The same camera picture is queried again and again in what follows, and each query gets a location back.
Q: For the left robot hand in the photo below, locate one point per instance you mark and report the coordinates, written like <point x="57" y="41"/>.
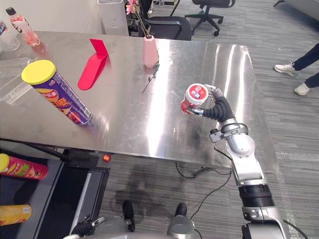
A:
<point x="87" y="226"/>

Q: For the red white gum jar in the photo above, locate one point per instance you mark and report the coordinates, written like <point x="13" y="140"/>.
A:
<point x="194" y="97"/>

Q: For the black swivel chair with wheels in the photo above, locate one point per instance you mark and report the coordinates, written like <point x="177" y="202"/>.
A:
<point x="208" y="12"/>

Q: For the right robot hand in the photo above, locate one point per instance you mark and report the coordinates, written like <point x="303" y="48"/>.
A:
<point x="219" y="109"/>

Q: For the robot left leg and foot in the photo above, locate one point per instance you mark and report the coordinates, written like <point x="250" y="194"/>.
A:
<point x="125" y="219"/>

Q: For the pink drink bottle black cap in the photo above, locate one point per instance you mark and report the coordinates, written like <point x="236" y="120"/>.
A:
<point x="23" y="27"/>

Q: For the black office chair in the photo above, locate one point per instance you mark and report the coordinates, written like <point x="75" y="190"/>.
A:
<point x="169" y="28"/>

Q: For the pink flower branch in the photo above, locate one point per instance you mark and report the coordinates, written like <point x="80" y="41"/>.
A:
<point x="139" y="22"/>

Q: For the clear acrylic stand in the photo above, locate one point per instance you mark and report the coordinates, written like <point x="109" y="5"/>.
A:
<point x="12" y="79"/>

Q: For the robot leg and foot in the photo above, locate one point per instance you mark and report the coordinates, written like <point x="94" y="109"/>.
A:
<point x="180" y="221"/>
<point x="125" y="219"/>

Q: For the red chips can yellow lid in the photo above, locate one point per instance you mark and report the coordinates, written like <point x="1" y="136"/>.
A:
<point x="22" y="169"/>

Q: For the orange chips can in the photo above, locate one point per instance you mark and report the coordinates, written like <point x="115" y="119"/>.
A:
<point x="15" y="214"/>

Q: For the person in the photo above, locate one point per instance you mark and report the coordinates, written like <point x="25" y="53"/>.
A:
<point x="300" y="68"/>

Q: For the clear plastic bottle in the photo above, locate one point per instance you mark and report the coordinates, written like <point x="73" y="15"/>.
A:
<point x="7" y="37"/>

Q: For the robot right leg and foot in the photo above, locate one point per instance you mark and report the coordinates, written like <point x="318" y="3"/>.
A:
<point x="180" y="221"/>

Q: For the red metal bookend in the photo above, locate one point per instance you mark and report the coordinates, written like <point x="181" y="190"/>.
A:
<point x="94" y="65"/>

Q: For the black shelf unit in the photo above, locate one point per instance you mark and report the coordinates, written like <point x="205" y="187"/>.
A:
<point x="57" y="199"/>

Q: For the pink vase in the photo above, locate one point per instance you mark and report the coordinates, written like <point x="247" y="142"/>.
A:
<point x="150" y="52"/>

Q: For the purple chips can yellow lid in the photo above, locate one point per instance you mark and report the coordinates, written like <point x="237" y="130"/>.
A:
<point x="57" y="92"/>

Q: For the small red ball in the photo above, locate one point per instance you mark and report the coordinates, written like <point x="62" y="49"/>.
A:
<point x="107" y="157"/>

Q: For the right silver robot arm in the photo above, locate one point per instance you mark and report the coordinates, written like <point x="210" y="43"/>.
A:
<point x="251" y="179"/>

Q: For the white air purifier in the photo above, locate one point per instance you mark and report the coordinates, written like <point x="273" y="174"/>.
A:
<point x="112" y="17"/>

